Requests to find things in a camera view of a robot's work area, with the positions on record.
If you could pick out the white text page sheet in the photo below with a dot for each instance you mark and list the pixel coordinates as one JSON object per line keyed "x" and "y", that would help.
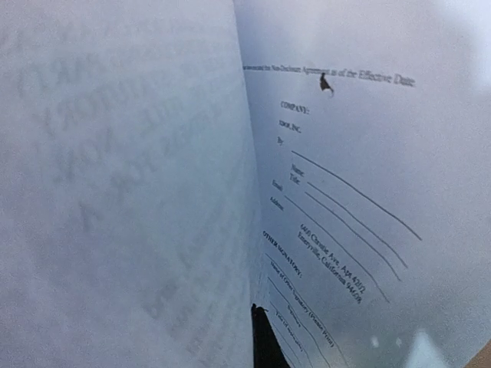
{"x": 129, "y": 199}

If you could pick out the brown plastic folder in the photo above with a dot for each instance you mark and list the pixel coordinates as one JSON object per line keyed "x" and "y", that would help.
{"x": 482, "y": 359}

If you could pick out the white signature page sheet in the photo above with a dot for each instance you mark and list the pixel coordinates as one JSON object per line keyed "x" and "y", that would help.
{"x": 371, "y": 123}

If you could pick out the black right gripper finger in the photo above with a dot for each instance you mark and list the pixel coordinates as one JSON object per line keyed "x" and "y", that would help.
{"x": 266, "y": 351}

